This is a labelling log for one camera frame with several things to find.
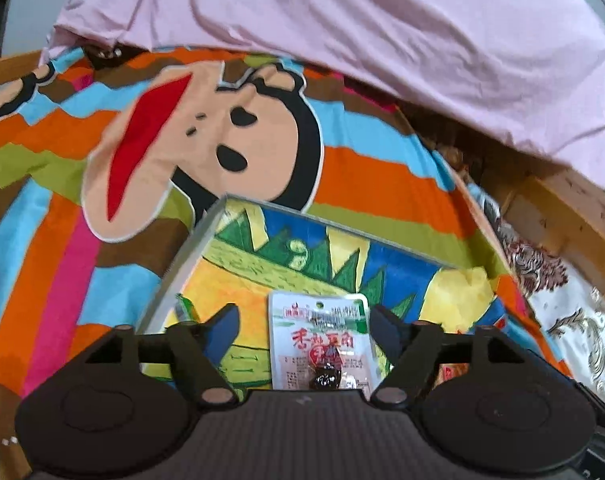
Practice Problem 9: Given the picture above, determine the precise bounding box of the striped cartoon monkey blanket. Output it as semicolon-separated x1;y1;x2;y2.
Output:
0;45;574;480

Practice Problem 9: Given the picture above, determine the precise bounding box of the dinosaur painted box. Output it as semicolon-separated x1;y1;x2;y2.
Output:
134;192;514;393

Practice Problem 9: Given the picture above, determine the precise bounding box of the brown floral mattress cloth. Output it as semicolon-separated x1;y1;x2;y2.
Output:
439;147;605;397

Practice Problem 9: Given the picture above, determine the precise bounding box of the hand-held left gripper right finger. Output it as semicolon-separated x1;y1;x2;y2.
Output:
369;304;522;407

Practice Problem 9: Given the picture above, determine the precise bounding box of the white snack packet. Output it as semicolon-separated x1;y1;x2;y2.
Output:
268;290;384;392

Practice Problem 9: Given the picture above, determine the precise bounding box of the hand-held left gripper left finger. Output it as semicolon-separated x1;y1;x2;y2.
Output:
84;302;242;407

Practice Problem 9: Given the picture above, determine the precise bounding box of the orange snack packet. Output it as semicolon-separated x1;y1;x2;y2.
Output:
435;362;472;383

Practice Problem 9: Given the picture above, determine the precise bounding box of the pink bed sheet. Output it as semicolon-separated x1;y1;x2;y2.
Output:
39;0;605;197

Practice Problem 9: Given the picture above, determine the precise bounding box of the wooden curved rail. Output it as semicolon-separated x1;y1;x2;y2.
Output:
0;47;49;81

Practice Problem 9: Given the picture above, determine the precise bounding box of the wooden bed frame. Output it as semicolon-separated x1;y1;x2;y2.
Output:
482;162;605;313

